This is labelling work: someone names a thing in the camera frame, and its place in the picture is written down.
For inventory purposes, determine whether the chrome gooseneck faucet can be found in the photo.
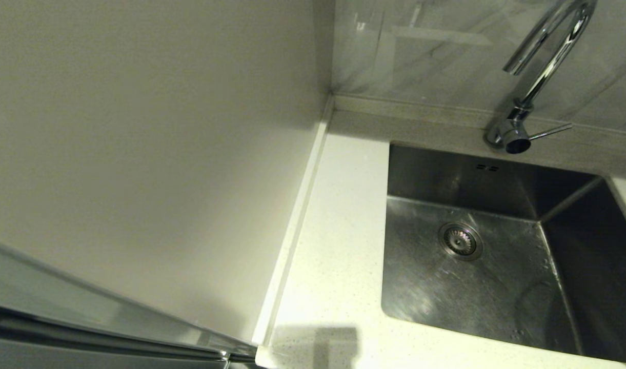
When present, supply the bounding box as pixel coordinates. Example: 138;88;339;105
484;0;598;154

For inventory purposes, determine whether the chrome faucet lever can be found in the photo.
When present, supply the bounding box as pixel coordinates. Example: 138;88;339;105
504;123;573;154

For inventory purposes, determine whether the round metal drain strainer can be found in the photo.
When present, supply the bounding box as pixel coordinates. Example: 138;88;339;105
438;221;483;261

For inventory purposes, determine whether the stainless steel sink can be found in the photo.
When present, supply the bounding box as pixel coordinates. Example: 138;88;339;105
380;142;626;365

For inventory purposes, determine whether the stainless steel appliance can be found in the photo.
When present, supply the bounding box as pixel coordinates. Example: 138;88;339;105
0;236;258;369

